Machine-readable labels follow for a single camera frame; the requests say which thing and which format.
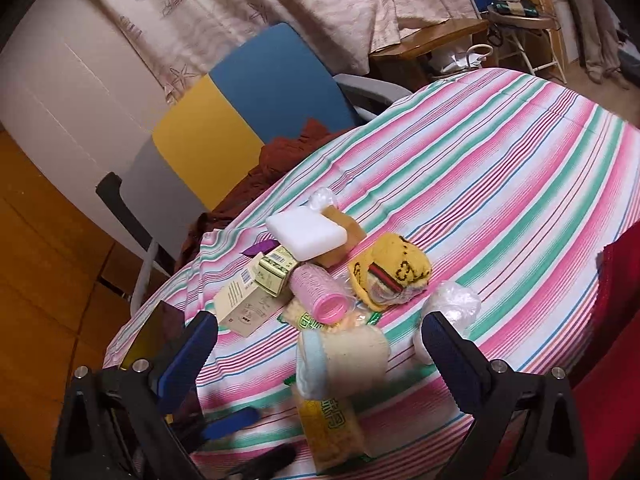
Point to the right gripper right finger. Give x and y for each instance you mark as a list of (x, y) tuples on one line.
[(463, 368)]

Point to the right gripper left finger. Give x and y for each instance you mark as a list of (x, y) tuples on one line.
[(182, 359)]

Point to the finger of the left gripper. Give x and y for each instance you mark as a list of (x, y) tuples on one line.
[(230, 424), (267, 465)]

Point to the beige tall carton box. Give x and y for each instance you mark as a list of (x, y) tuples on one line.
[(242, 305)]

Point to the yellow-label rice snack bag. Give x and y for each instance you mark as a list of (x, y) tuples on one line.
[(332, 431)]

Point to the green small carton box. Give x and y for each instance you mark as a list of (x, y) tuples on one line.
[(274, 269)]

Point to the purple snack packet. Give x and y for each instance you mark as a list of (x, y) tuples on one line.
[(262, 247)]

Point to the beige blue sock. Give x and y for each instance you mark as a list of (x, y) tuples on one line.
[(341, 364)]

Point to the yellow patterned sock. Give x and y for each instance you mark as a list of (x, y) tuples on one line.
[(391, 272)]

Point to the pink hair roller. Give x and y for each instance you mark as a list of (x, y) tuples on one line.
[(315, 288)]

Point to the white soap bar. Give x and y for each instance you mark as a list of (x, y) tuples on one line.
[(306, 234)]

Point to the small clear plastic ball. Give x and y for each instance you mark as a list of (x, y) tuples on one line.
[(321, 199)]

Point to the gold storage box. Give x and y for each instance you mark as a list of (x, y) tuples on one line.
[(165, 324)]

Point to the blue yellow grey chair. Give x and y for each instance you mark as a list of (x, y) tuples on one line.
[(208, 141)]

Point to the striped pink green tablecloth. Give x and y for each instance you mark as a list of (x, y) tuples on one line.
[(512, 186)]

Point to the brown garment on chair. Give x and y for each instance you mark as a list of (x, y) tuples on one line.
[(276, 159)]

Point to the wooden side table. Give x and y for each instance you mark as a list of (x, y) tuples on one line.
[(400, 63)]

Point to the pink patterned curtain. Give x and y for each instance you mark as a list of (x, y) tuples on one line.
[(181, 40)]

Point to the blue folding chair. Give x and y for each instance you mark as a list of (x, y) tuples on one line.
[(514, 21)]

